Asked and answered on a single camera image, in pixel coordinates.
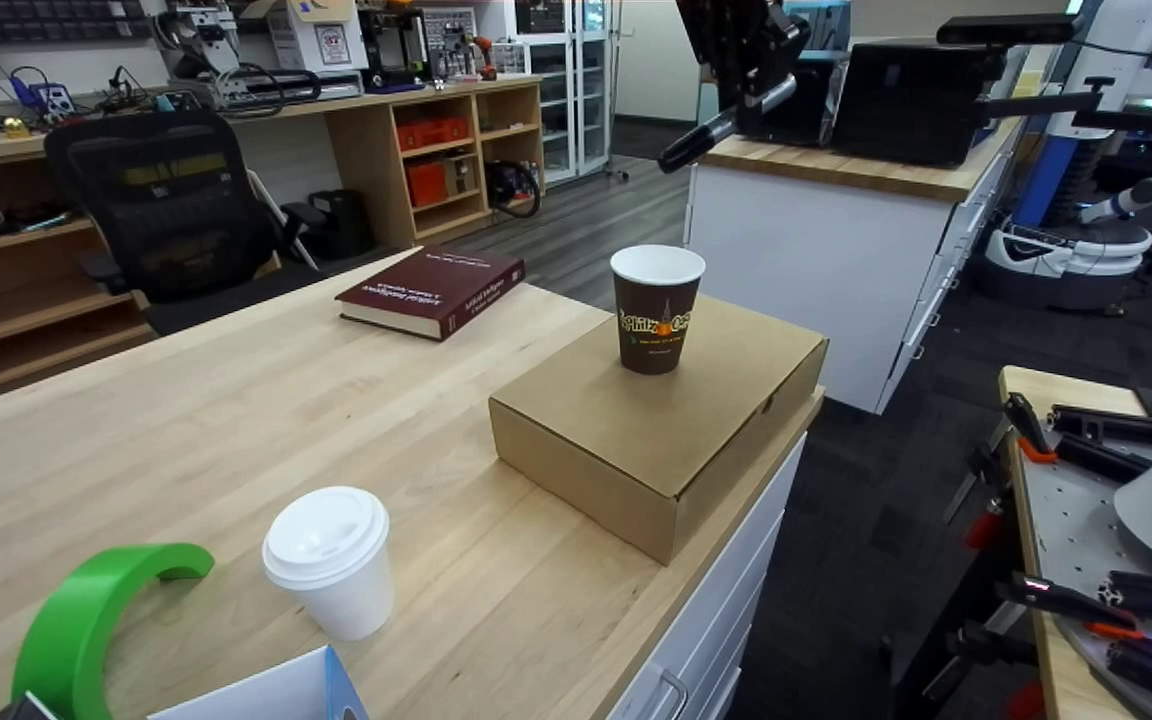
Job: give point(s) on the white lidded paper cup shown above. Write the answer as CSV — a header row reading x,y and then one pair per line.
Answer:
x,y
336,573

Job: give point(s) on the wooden shelf desk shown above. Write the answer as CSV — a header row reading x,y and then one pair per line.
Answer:
x,y
361,160

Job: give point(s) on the green tape dispenser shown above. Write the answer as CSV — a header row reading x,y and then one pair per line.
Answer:
x,y
61,627

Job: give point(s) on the brown paper cup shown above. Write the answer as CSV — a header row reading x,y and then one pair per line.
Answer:
x,y
657,335

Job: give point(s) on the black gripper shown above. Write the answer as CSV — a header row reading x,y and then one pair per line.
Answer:
x,y
739,33

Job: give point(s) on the white mobile robot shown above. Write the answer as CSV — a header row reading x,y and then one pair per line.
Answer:
x,y
1071,245

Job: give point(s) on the blue white box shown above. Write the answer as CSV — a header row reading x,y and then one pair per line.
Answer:
x,y
270,692

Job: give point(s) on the black office chair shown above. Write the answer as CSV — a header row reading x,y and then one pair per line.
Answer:
x,y
161,203

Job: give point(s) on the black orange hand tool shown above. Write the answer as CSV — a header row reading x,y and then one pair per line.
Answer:
x,y
1071,602
1031,425

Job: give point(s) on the orange storage bin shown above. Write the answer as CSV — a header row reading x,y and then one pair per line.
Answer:
x,y
436,129
443,180

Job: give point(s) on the black 3d printer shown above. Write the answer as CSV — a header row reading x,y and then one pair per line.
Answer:
x,y
399,47

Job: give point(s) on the black equipment case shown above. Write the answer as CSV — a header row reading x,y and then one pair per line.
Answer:
x,y
911,104

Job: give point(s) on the dark red hardcover book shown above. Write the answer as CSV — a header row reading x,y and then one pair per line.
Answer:
x,y
431,285

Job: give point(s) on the flat cardboard box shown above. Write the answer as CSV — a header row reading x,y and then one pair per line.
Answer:
x,y
657,443

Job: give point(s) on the black bag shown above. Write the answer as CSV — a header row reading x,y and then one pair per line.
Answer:
x,y
334,227

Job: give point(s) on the wooden side table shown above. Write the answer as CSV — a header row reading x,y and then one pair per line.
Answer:
x,y
1071,533

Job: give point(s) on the blue panel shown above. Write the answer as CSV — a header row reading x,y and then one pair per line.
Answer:
x,y
1051,180

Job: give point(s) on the white counter wooden top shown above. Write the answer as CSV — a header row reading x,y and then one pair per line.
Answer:
x,y
803,265

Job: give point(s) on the black flat bar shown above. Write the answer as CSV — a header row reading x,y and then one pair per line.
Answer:
x,y
1003,25

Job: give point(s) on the glass door cabinet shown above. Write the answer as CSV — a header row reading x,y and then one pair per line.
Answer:
x,y
558,82

